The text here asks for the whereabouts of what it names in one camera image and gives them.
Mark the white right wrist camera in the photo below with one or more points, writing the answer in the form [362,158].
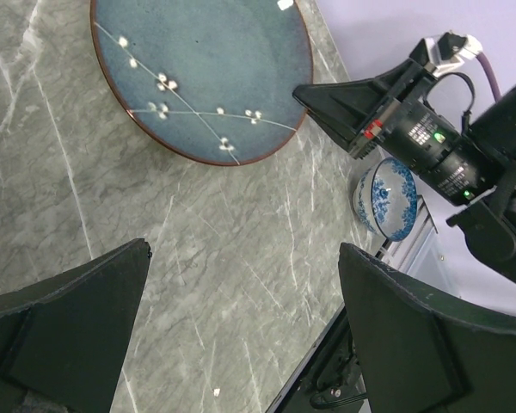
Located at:
[445,53]

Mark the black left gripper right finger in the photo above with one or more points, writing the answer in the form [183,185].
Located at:
[421,349]

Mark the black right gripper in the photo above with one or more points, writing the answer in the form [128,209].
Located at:
[388,111]

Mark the dark blue floral plate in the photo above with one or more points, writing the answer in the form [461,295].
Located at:
[210,80]

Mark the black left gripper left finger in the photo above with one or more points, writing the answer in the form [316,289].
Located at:
[66,337]

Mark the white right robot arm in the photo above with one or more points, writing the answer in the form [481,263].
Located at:
[488,222]

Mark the small blue patterned dish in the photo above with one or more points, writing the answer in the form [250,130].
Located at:
[385,200]

